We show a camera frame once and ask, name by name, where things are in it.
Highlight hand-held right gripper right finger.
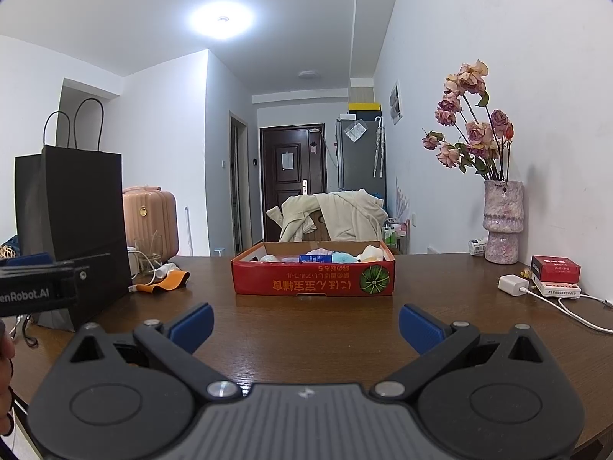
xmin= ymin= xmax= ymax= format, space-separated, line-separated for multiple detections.
xmin=374 ymin=303 xmax=544 ymax=401

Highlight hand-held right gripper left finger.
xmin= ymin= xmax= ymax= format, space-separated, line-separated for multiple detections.
xmin=69 ymin=303 xmax=243 ymax=401

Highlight red cardboard box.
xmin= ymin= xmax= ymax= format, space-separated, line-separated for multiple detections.
xmin=231 ymin=241 xmax=396 ymax=296

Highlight person's left hand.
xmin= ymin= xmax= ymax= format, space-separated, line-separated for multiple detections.
xmin=0 ymin=319 xmax=16 ymax=420

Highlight orange cloth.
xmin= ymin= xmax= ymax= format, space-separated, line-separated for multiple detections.
xmin=135 ymin=271 xmax=191 ymax=294

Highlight black paper bag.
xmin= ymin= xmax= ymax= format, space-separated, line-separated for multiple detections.
xmin=14 ymin=98 xmax=134 ymax=331

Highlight metal shelf rack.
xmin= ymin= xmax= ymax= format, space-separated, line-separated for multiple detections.
xmin=383 ymin=218 xmax=408 ymax=254

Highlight white power adapter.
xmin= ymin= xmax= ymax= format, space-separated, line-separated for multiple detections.
xmin=498 ymin=274 xmax=530 ymax=298

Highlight pink suitcase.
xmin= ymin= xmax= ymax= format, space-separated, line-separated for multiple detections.
xmin=122 ymin=186 xmax=180 ymax=257

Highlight beige jacket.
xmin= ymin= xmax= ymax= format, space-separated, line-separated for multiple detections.
xmin=266 ymin=190 xmax=388 ymax=243

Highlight pink speckled vase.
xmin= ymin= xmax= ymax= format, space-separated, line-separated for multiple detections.
xmin=483 ymin=179 xmax=525 ymax=265

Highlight wooden chair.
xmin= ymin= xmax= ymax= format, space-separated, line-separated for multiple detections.
xmin=304 ymin=208 xmax=336 ymax=242

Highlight flat white box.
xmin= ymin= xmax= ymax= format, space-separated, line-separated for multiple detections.
xmin=527 ymin=275 xmax=582 ymax=300

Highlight small red box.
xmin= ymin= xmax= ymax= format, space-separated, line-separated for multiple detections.
xmin=531 ymin=255 xmax=582 ymax=284

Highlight dark brown entrance door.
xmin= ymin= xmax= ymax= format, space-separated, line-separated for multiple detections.
xmin=259 ymin=123 xmax=329 ymax=243

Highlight grey refrigerator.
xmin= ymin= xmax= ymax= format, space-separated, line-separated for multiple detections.
xmin=334 ymin=116 xmax=388 ymax=197

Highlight white umbrella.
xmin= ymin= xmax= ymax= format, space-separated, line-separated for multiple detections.
xmin=372 ymin=116 xmax=385 ymax=179

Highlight dried pink roses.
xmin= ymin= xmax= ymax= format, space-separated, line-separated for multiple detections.
xmin=421 ymin=60 xmax=515 ymax=183

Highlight yellow box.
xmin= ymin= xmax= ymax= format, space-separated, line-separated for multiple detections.
xmin=348 ymin=102 xmax=382 ymax=120

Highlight bright ceiling lamp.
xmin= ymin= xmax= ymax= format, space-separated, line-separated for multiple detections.
xmin=189 ymin=2 xmax=254 ymax=41

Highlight white cable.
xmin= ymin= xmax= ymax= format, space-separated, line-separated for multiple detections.
xmin=524 ymin=287 xmax=613 ymax=334

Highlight grey door frame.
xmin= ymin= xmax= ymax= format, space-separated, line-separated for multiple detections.
xmin=229 ymin=111 xmax=252 ymax=256

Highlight wall poster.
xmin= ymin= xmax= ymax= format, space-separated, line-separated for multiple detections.
xmin=389 ymin=80 xmax=402 ymax=126

